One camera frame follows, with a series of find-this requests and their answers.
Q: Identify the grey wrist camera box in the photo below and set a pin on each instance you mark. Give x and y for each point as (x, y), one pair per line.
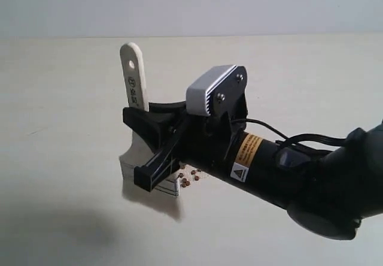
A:
(219, 91)

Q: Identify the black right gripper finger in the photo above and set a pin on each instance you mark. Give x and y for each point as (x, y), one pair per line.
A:
(166, 148)
(155, 125)

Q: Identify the pile of pellets and grains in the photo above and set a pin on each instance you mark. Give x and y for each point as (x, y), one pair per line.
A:
(188, 174)

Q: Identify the wooden paint brush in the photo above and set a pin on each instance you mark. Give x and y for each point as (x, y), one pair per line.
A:
(138, 153)

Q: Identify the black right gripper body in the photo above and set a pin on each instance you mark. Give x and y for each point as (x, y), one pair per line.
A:
(221, 147)

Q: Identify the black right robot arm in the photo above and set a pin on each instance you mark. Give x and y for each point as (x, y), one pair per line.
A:
(326, 185)

